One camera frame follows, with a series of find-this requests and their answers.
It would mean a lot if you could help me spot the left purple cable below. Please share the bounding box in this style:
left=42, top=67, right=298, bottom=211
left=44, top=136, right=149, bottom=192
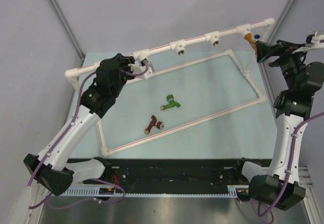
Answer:
left=28, top=68, right=149, bottom=210

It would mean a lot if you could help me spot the aluminium frame post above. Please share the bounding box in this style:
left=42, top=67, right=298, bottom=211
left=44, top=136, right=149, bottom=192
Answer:
left=260, top=0, right=308, bottom=58
left=47, top=0, right=85, bottom=60

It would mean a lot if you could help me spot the aluminium frame post left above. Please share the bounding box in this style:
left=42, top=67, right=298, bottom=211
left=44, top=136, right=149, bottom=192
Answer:
left=47, top=0, right=85, bottom=60

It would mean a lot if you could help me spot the yellow water faucet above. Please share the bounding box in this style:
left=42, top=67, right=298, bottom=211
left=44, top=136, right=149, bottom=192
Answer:
left=244, top=31, right=260, bottom=55

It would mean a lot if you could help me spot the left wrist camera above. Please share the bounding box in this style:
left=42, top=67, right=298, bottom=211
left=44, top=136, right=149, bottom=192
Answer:
left=126, top=58, right=154, bottom=79

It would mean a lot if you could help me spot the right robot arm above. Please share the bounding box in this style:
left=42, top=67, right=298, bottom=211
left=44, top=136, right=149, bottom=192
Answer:
left=233, top=39, right=323, bottom=217

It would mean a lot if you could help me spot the purple cable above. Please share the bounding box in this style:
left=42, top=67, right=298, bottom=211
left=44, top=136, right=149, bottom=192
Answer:
left=250, top=111, right=324, bottom=218
left=28, top=68, right=149, bottom=210

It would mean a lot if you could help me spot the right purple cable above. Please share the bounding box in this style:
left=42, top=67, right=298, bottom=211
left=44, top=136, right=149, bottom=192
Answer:
left=250, top=111, right=324, bottom=218

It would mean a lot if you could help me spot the white PVC pipe frame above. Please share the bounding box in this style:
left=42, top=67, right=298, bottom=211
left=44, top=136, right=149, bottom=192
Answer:
left=64, top=18, right=275, bottom=157

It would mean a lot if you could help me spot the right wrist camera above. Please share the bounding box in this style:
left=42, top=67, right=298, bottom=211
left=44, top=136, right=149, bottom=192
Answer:
left=293, top=30, right=323, bottom=54

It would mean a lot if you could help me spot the dark red water faucet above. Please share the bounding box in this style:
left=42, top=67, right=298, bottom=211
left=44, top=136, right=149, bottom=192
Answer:
left=144, top=115, right=164, bottom=135

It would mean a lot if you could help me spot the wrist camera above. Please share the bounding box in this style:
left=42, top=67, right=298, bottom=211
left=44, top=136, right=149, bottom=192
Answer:
left=293, top=30, right=323, bottom=54
left=126, top=58, right=154, bottom=79

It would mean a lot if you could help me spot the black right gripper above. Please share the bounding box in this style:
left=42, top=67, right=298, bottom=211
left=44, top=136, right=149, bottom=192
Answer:
left=255, top=40, right=309, bottom=91

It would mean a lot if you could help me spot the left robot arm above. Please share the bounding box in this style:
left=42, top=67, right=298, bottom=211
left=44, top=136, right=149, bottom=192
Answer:
left=23, top=53, right=135, bottom=196

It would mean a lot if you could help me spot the green water faucet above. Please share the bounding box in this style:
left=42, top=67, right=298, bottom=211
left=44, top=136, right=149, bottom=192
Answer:
left=160, top=95, right=181, bottom=110

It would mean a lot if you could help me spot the aluminium frame post right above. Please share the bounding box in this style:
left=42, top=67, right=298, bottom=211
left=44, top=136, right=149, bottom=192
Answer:
left=260, top=0, right=308, bottom=58

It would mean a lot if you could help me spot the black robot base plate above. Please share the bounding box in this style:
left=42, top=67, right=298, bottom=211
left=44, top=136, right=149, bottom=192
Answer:
left=63, top=158, right=265, bottom=194

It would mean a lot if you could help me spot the light blue table mat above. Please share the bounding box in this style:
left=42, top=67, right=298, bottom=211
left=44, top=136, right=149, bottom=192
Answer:
left=57, top=51, right=292, bottom=160

